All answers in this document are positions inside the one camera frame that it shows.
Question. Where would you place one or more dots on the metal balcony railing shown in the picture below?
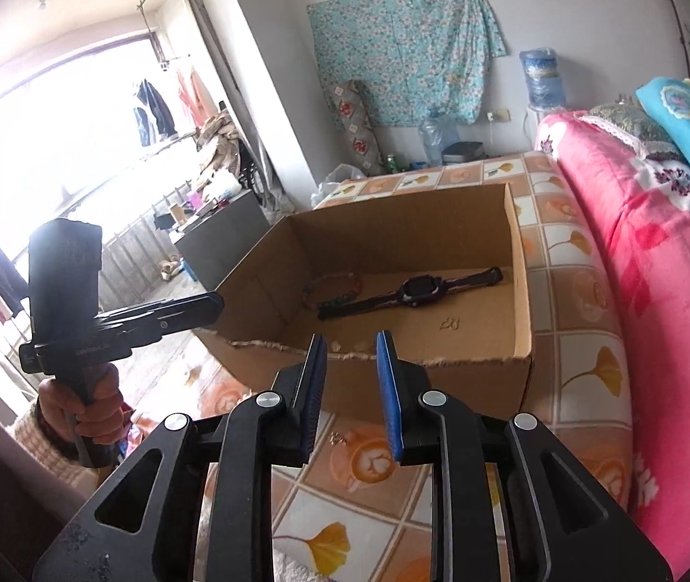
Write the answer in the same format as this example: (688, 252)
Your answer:
(139, 262)

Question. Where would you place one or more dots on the pink purple smart watch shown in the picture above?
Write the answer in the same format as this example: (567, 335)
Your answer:
(415, 292)

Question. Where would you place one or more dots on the white plastic bag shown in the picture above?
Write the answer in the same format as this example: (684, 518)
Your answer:
(332, 181)

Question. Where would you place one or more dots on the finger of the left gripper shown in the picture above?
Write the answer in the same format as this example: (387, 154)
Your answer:
(185, 313)

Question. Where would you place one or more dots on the teal floral wall cloth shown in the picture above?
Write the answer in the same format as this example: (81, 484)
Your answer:
(409, 58)

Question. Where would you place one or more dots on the dark grey cabinet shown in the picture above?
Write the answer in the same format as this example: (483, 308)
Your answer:
(212, 245)

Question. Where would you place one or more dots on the gold heart pendant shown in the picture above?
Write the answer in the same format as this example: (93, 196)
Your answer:
(450, 324)

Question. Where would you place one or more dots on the tiled pattern tablecloth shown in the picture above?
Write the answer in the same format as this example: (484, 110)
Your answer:
(352, 513)

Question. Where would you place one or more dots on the rolled patterned mat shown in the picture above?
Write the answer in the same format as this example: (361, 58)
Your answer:
(355, 122)

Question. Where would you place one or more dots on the left hand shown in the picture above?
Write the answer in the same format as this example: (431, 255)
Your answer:
(105, 421)

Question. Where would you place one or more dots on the small gold flower charm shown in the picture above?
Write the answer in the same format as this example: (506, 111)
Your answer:
(336, 438)

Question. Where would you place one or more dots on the brown cardboard box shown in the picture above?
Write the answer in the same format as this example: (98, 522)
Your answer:
(451, 233)

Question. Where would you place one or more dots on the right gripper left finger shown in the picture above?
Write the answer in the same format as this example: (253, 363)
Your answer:
(142, 523)

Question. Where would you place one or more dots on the blue water jug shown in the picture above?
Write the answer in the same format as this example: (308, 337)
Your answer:
(543, 78)

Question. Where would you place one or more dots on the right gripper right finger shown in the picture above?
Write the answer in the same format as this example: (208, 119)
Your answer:
(509, 500)

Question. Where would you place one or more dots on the pink floral blanket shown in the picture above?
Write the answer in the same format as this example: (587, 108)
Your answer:
(639, 212)

